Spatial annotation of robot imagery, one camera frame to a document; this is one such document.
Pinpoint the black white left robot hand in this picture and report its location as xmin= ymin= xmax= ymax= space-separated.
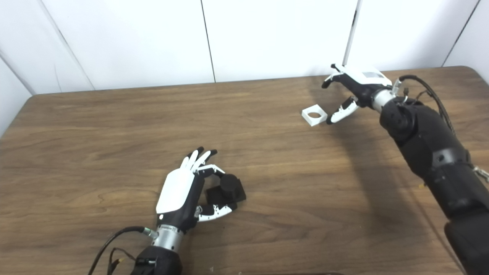
xmin=156 ymin=147 xmax=238 ymax=233

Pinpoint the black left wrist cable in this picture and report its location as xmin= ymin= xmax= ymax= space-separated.
xmin=88 ymin=226 xmax=158 ymax=275

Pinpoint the thin wire with yellow connector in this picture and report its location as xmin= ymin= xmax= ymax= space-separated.
xmin=108 ymin=247 xmax=136 ymax=275

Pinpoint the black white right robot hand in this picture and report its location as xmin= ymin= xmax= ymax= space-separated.
xmin=322 ymin=63 xmax=393 ymax=125

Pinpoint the black peg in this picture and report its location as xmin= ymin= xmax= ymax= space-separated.
xmin=206 ymin=174 xmax=247 ymax=209

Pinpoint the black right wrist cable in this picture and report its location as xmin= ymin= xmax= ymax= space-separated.
xmin=393 ymin=75 xmax=457 ymax=136

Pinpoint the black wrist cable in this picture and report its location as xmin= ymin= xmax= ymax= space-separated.
xmin=88 ymin=226 xmax=158 ymax=275
xmin=393 ymin=75 xmax=457 ymax=136

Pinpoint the white square piece with hole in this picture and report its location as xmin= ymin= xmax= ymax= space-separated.
xmin=301 ymin=104 xmax=328 ymax=127

